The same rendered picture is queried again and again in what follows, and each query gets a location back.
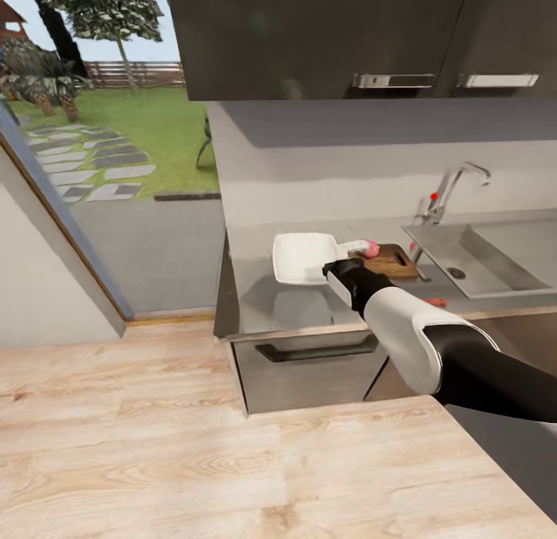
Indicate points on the drop in sink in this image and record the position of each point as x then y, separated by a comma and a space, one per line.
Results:
493, 258

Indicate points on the vidalia onion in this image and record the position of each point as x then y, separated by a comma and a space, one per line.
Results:
372, 250

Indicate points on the cutting board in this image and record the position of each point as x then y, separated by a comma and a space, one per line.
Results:
391, 260

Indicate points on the bowl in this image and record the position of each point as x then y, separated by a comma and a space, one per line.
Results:
299, 259

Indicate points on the dishwasher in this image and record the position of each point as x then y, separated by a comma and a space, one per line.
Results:
286, 373

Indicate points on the fixed window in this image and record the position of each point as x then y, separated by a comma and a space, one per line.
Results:
94, 115

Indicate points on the cabinet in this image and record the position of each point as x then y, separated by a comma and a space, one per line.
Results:
282, 50

